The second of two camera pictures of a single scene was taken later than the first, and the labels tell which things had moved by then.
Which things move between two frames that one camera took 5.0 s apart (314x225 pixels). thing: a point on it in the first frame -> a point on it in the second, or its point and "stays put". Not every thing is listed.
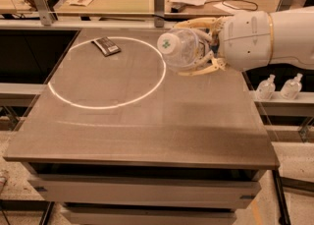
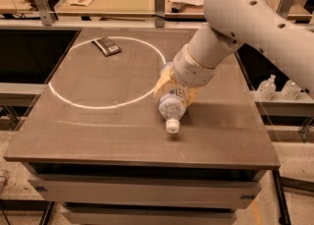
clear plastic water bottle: x=181 y=48 -> x=172 y=108
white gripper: x=245 y=40 -> x=192 y=69
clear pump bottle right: x=291 y=87 stays put
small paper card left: x=82 y=0 stays put
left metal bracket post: x=46 y=14 stays put
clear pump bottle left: x=266 y=88 stays put
